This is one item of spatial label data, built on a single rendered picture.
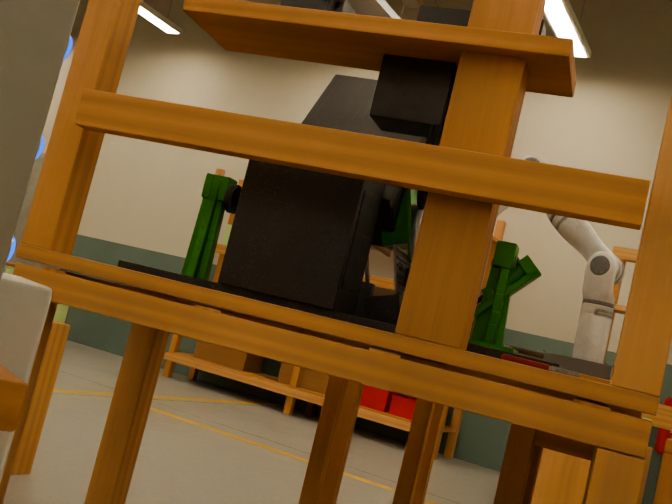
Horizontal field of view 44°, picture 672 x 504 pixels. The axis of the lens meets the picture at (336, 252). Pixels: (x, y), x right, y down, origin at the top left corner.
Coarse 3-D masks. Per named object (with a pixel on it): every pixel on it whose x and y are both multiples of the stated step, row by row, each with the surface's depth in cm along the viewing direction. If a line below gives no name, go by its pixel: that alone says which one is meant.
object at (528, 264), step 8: (528, 256) 206; (520, 264) 207; (528, 264) 206; (512, 272) 208; (520, 272) 207; (528, 272) 206; (536, 272) 205; (512, 280) 208; (520, 280) 206; (528, 280) 206; (488, 288) 208; (512, 288) 206; (520, 288) 209; (480, 296) 211; (488, 296) 208; (504, 296) 207; (488, 304) 207; (480, 312) 208
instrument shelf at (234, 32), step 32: (192, 0) 197; (224, 0) 195; (224, 32) 207; (256, 32) 201; (288, 32) 195; (320, 32) 190; (352, 32) 185; (384, 32) 182; (416, 32) 180; (448, 32) 177; (480, 32) 175; (512, 32) 173; (352, 64) 207; (544, 64) 176
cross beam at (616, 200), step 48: (96, 96) 200; (192, 144) 190; (240, 144) 187; (288, 144) 183; (336, 144) 180; (384, 144) 177; (432, 192) 177; (480, 192) 169; (528, 192) 166; (576, 192) 163; (624, 192) 161
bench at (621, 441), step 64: (64, 256) 201; (128, 320) 193; (192, 320) 189; (256, 320) 206; (320, 320) 179; (128, 384) 258; (384, 384) 173; (448, 384) 170; (576, 384) 162; (128, 448) 256; (640, 448) 157
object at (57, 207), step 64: (128, 0) 212; (512, 0) 179; (512, 64) 176; (64, 128) 207; (448, 128) 178; (512, 128) 177; (64, 192) 204; (448, 256) 174; (640, 256) 163; (448, 320) 172; (640, 320) 161; (640, 384) 159
